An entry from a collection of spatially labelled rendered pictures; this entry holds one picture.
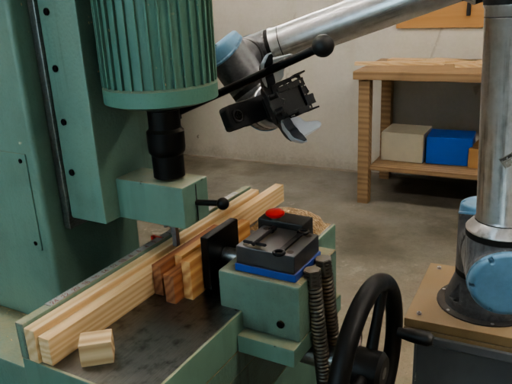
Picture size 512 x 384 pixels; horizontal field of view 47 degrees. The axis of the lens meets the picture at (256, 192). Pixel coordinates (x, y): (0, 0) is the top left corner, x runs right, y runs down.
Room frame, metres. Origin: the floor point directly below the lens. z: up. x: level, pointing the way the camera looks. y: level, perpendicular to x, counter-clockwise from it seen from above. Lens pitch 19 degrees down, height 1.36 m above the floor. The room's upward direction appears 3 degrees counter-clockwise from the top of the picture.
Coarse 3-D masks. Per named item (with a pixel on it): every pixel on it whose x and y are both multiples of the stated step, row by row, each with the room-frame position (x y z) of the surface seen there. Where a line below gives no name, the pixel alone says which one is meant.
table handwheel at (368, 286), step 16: (368, 288) 0.72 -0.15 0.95; (384, 288) 0.75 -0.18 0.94; (352, 304) 0.70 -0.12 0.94; (368, 304) 0.69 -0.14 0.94; (384, 304) 0.77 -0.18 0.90; (400, 304) 0.83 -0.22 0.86; (352, 320) 0.67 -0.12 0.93; (400, 320) 0.83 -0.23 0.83; (352, 336) 0.65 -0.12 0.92; (368, 336) 0.75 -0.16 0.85; (336, 352) 0.64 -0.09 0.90; (352, 352) 0.64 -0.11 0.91; (368, 352) 0.73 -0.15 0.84; (384, 352) 0.74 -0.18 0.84; (336, 368) 0.63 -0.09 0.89; (352, 368) 0.64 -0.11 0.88; (368, 368) 0.71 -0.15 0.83; (384, 368) 0.72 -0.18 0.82
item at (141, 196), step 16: (128, 176) 0.93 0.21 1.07; (144, 176) 0.92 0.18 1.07; (192, 176) 0.91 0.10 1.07; (128, 192) 0.91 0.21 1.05; (144, 192) 0.89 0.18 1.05; (160, 192) 0.87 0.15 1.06; (176, 192) 0.86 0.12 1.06; (192, 192) 0.87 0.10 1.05; (128, 208) 0.91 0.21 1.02; (144, 208) 0.89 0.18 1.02; (160, 208) 0.87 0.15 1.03; (176, 208) 0.86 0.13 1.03; (192, 208) 0.87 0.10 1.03; (208, 208) 0.91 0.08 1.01; (160, 224) 0.88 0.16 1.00; (176, 224) 0.86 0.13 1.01; (192, 224) 0.87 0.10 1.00
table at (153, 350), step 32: (128, 320) 0.75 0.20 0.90; (160, 320) 0.75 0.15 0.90; (192, 320) 0.75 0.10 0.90; (224, 320) 0.74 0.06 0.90; (128, 352) 0.67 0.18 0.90; (160, 352) 0.67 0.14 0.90; (192, 352) 0.67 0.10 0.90; (224, 352) 0.72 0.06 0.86; (256, 352) 0.73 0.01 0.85; (288, 352) 0.71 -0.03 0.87
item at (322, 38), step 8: (320, 40) 0.91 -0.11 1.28; (328, 40) 0.91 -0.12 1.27; (312, 48) 0.91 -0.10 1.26; (320, 48) 0.90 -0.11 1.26; (328, 48) 0.90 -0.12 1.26; (296, 56) 0.93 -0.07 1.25; (304, 56) 0.93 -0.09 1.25; (320, 56) 0.91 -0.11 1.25; (272, 64) 0.96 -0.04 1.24; (280, 64) 0.95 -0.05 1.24; (288, 64) 0.94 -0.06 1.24; (256, 72) 0.97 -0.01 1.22; (264, 72) 0.96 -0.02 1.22; (272, 72) 0.96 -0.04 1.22; (240, 80) 0.99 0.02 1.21; (248, 80) 0.98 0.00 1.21; (256, 80) 0.98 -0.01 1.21; (224, 88) 1.01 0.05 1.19; (232, 88) 1.00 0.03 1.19; (200, 104) 1.03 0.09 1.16; (184, 112) 1.05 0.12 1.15
